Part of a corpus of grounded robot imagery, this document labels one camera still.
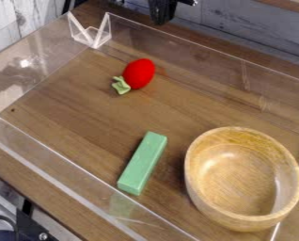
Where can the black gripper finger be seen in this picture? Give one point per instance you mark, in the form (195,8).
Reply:
(162,10)

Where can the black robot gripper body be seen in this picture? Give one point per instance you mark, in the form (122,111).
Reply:
(189,2)

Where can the red ball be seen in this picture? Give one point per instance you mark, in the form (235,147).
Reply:
(139,73)

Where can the long green rectangular block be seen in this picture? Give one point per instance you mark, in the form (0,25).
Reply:
(146,157)

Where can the wooden bowl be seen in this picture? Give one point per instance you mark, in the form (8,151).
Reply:
(242,178)

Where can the black metal clamp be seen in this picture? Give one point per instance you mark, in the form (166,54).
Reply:
(30,230)

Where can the clear acrylic corner bracket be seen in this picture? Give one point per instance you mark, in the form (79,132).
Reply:
(90,36)

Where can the clear acrylic tray wall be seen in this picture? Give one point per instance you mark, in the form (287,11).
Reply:
(70,131)

